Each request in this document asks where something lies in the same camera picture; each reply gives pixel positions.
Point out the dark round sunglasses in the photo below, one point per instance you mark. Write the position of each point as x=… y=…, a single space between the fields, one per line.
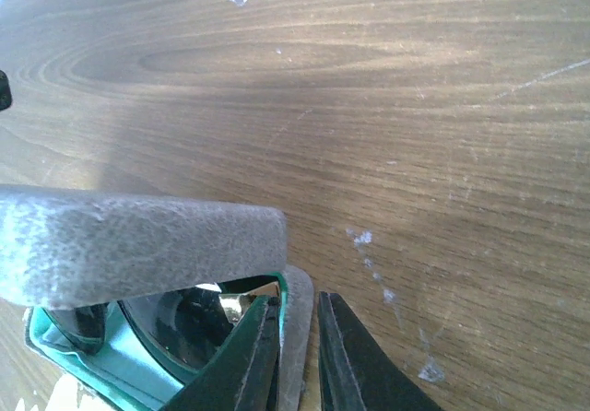
x=182 y=330

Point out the blue cleaning cloth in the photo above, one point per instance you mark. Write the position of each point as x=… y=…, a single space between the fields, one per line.
x=122 y=370

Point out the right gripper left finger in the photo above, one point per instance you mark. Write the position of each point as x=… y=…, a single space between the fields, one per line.
x=244 y=373

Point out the grey glasses case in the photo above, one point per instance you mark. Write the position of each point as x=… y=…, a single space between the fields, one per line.
x=65 y=249

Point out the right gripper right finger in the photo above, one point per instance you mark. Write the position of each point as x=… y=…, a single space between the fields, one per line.
x=354 y=372

